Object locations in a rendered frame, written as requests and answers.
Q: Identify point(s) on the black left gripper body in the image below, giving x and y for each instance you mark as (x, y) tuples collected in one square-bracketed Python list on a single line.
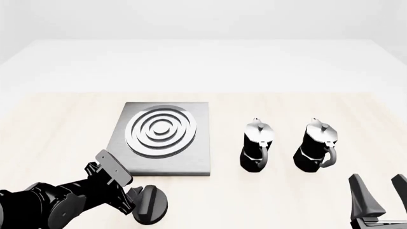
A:
[(118, 196)]

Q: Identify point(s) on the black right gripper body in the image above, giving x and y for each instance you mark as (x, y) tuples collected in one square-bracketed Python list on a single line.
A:
[(381, 223)]

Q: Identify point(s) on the black moka pot silver lid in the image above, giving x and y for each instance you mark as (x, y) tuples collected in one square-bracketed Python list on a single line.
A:
[(310, 145), (254, 143)]

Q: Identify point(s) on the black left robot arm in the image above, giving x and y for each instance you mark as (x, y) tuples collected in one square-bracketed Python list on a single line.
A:
[(47, 202)]

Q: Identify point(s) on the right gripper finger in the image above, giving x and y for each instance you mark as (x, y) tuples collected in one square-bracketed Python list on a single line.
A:
[(362, 200), (402, 186)]

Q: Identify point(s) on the grey stove plate with rings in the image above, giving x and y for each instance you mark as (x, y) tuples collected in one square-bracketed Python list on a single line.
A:
[(194, 155)]

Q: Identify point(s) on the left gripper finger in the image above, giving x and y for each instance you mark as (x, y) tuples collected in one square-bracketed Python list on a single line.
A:
[(135, 194)]

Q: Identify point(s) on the round black stove knob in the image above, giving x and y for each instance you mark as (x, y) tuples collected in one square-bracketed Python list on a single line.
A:
[(155, 205)]

